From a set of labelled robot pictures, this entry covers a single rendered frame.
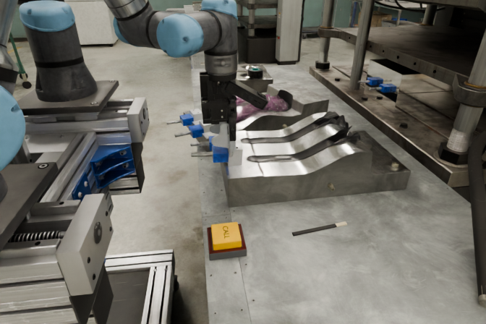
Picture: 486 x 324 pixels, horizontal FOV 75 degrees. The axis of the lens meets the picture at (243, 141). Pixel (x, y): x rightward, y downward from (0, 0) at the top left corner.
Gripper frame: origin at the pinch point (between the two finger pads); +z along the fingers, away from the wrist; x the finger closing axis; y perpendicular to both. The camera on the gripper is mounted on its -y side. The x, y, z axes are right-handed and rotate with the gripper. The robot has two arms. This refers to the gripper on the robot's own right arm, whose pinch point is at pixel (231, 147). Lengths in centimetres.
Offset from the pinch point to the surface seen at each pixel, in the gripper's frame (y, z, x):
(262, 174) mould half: -6.5, 4.4, 7.5
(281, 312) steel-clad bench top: -3.8, 13.5, 38.0
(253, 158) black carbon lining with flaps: -6.0, 4.8, -1.0
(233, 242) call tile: 3.0, 10.0, 23.5
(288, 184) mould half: -13.6, 8.0, 8.0
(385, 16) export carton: -357, 31, -516
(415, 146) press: -69, 15, -17
